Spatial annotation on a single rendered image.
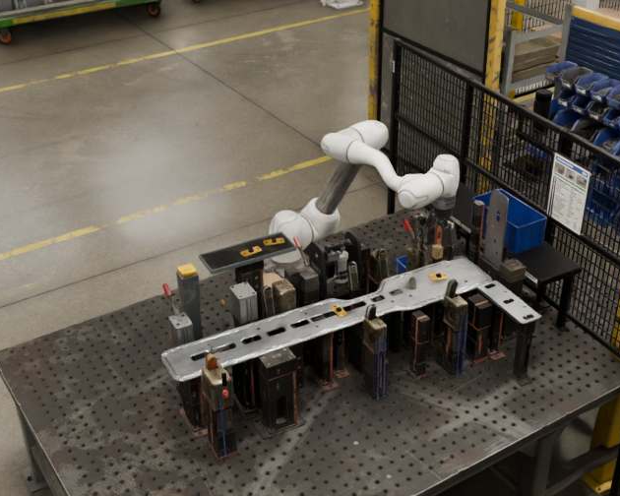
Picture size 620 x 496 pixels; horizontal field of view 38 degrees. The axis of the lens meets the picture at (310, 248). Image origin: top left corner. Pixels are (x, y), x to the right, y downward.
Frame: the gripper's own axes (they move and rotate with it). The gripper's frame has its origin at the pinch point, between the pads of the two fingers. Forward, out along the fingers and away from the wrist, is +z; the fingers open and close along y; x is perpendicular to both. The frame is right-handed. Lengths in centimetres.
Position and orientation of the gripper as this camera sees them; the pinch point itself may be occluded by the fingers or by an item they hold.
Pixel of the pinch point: (440, 249)
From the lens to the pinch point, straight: 368.6
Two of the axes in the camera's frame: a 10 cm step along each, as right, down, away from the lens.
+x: 8.9, -2.5, 3.9
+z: 0.1, 8.5, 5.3
